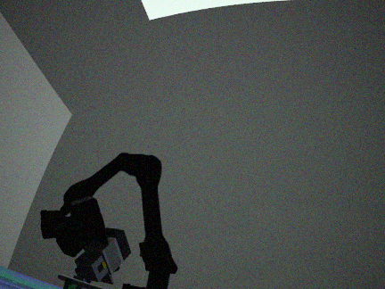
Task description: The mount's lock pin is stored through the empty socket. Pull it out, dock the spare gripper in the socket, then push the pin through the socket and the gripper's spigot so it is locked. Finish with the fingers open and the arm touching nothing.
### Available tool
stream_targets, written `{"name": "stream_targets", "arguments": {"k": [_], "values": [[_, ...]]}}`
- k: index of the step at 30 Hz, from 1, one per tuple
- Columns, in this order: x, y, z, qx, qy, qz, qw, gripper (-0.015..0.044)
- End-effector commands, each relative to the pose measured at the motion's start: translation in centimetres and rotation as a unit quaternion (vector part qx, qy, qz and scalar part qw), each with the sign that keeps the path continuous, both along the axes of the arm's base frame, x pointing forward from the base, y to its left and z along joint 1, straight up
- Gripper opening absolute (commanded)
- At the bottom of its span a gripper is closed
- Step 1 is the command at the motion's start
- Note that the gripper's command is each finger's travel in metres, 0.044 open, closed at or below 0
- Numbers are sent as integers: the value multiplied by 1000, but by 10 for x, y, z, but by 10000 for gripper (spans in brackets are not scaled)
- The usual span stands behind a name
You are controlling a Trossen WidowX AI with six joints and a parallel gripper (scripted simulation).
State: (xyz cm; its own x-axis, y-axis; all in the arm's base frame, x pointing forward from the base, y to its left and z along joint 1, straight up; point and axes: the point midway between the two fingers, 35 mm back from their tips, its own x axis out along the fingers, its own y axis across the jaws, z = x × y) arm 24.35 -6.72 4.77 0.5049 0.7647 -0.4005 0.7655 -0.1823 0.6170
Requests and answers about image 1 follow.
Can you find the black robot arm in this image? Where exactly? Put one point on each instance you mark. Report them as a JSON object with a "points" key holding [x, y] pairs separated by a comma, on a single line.
{"points": [[154, 250]]}

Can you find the pin with red cap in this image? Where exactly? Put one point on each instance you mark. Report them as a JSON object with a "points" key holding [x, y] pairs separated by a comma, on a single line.
{"points": [[80, 283]]}

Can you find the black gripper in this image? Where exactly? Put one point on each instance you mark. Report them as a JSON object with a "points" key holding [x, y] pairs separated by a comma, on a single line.
{"points": [[86, 214]]}

